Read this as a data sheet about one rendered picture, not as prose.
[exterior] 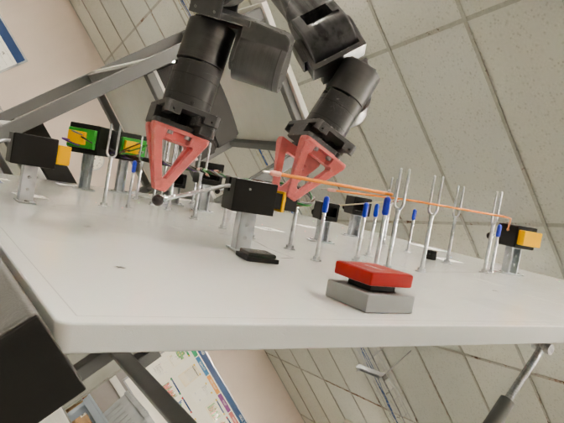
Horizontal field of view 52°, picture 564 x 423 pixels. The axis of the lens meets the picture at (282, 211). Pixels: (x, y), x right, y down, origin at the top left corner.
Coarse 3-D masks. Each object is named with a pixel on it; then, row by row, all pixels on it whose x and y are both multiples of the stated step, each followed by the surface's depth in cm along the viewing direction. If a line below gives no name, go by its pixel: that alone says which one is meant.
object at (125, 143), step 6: (126, 138) 134; (132, 138) 134; (120, 144) 134; (126, 144) 133; (132, 144) 133; (138, 144) 134; (144, 144) 136; (120, 150) 134; (138, 150) 134; (144, 150) 136
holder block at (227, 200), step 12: (228, 180) 72; (240, 180) 70; (252, 180) 71; (228, 192) 72; (240, 192) 70; (252, 192) 71; (264, 192) 71; (276, 192) 72; (228, 204) 71; (240, 204) 70; (252, 204) 71; (264, 204) 72
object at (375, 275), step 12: (336, 264) 52; (348, 264) 51; (360, 264) 52; (372, 264) 53; (348, 276) 51; (360, 276) 49; (372, 276) 48; (384, 276) 49; (396, 276) 50; (408, 276) 51; (372, 288) 50; (384, 288) 51
